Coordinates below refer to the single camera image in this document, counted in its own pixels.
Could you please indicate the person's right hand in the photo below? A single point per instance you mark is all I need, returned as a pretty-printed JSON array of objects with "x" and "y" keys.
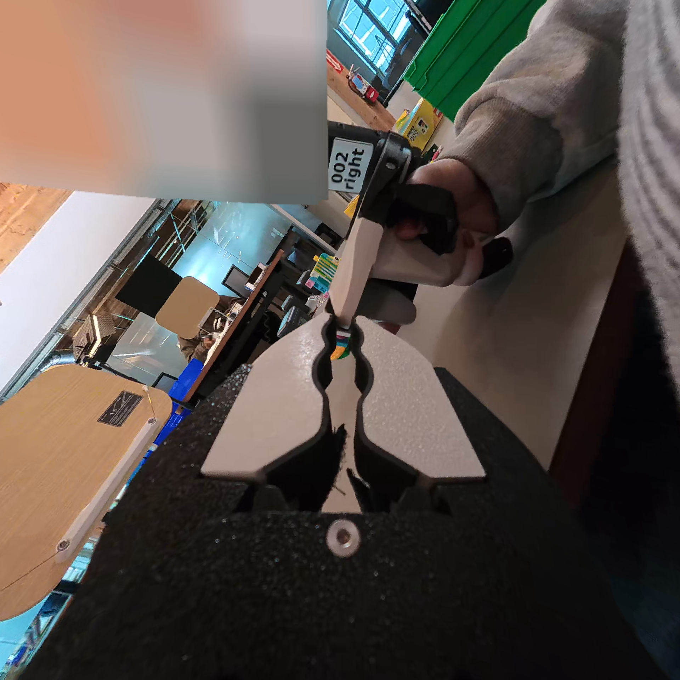
[{"x": 473, "y": 207}]

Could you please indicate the pastel brick tower model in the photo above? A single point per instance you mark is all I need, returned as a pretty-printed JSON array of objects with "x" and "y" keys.
[{"x": 324, "y": 271}]

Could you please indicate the stack of green bins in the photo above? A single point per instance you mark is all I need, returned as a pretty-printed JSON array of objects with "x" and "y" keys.
[{"x": 467, "y": 48}]

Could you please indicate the light wooden chair back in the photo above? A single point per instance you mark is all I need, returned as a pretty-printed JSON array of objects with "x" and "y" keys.
[
  {"x": 186, "y": 308},
  {"x": 63, "y": 467}
]

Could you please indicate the red toy vehicle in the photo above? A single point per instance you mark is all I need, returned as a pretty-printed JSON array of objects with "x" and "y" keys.
[{"x": 364, "y": 87}]

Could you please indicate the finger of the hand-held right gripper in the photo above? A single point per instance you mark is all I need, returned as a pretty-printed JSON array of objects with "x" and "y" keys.
[
  {"x": 393, "y": 303},
  {"x": 356, "y": 265}
]

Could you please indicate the person's right forearm grey sleeve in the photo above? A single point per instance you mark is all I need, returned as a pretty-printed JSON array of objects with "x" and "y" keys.
[{"x": 531, "y": 106}]

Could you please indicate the person's striped torso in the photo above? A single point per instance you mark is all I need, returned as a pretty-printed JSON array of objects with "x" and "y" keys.
[{"x": 653, "y": 133}]

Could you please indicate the yellow toy box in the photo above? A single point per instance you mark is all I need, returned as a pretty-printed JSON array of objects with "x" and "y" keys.
[{"x": 419, "y": 122}]

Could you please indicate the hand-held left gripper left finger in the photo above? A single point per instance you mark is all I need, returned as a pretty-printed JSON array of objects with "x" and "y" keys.
[{"x": 276, "y": 403}]

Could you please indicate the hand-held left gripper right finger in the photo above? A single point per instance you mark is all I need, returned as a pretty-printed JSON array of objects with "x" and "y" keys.
[{"x": 409, "y": 409}]

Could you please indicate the blue plastic crate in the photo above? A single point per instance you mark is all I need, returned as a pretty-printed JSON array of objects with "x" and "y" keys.
[{"x": 187, "y": 380}]

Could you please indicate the small colourful brick assembly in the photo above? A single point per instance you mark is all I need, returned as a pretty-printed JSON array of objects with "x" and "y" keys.
[{"x": 341, "y": 345}]

